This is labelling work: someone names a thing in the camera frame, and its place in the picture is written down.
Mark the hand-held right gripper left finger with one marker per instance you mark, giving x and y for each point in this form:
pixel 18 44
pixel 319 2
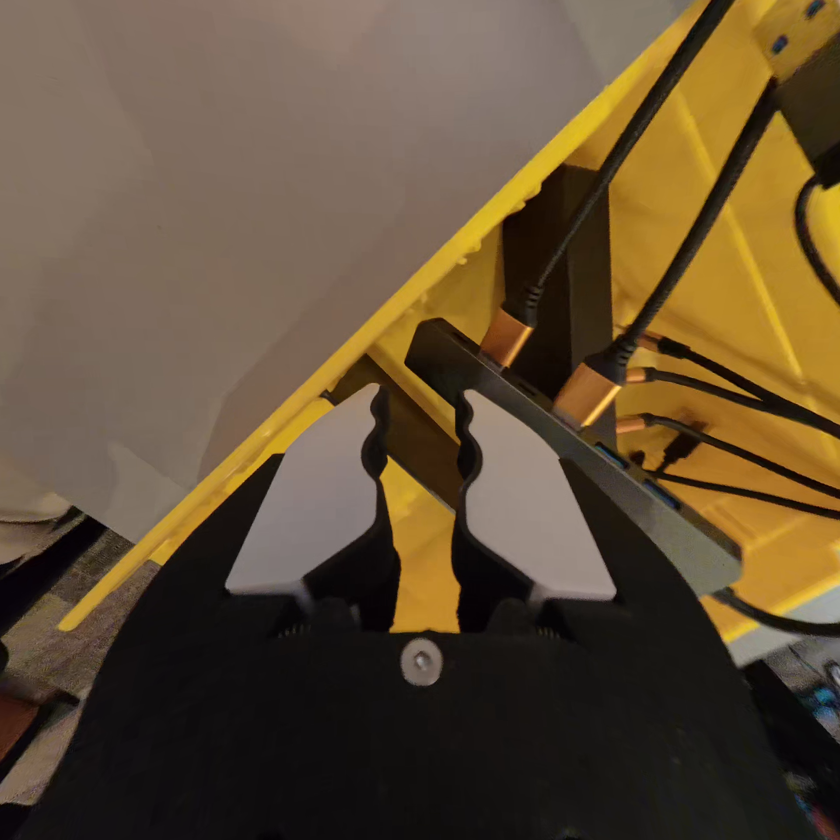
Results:
pixel 308 512

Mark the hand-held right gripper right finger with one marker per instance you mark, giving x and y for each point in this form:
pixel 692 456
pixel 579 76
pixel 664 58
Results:
pixel 531 518

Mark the dark grey usb hub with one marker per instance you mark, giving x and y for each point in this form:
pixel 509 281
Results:
pixel 676 525
pixel 814 111

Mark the yellow plastic bin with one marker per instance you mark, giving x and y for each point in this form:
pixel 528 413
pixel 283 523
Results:
pixel 722 275

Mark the black bin divider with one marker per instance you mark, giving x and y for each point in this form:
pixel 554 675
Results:
pixel 587 295

